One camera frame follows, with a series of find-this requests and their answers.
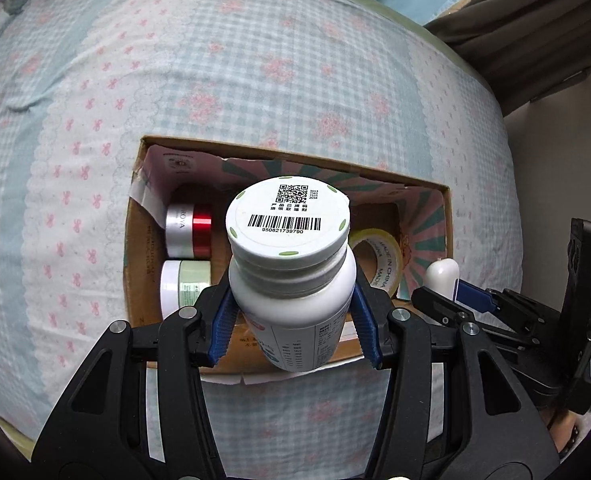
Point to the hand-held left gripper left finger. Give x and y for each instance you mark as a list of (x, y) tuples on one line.
[(223, 320)]

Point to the person's right hand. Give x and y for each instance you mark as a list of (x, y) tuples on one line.
[(570, 430)]

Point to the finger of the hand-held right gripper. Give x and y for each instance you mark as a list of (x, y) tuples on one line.
[(475, 297), (440, 307)]

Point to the green jar with white lid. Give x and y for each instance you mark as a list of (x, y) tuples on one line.
[(185, 287)]

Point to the yellowish tape roll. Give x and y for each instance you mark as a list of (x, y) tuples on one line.
[(390, 260)]

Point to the large white pill bottle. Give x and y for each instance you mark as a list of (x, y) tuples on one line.
[(288, 230)]

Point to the cardboard box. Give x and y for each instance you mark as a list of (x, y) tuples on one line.
[(145, 270)]

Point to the brown right curtain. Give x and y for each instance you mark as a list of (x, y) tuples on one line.
[(525, 35)]

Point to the small white bottle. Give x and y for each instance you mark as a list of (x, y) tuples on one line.
[(440, 274)]

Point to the green mattress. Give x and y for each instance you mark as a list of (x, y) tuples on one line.
[(375, 7)]

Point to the silver and red jar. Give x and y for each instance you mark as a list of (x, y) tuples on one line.
[(188, 229)]

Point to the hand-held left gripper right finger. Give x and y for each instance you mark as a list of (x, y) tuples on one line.
[(365, 325)]

